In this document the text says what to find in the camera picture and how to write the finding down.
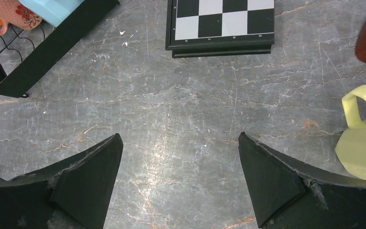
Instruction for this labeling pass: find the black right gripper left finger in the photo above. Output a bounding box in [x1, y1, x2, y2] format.
[0, 134, 123, 229]

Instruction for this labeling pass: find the black white chessboard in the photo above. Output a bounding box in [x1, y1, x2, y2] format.
[165, 0, 275, 58]

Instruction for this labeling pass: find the yellow mug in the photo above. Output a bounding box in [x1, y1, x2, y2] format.
[335, 84, 366, 180]

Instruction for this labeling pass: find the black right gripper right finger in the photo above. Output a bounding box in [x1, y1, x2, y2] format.
[238, 132, 366, 229]

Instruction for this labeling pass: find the pink floral mug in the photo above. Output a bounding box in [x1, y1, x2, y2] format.
[0, 0, 43, 36]

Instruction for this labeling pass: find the black dish rack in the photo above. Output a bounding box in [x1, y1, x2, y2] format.
[0, 0, 120, 98]

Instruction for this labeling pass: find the light blue mug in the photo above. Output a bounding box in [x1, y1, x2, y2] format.
[19, 0, 84, 28]

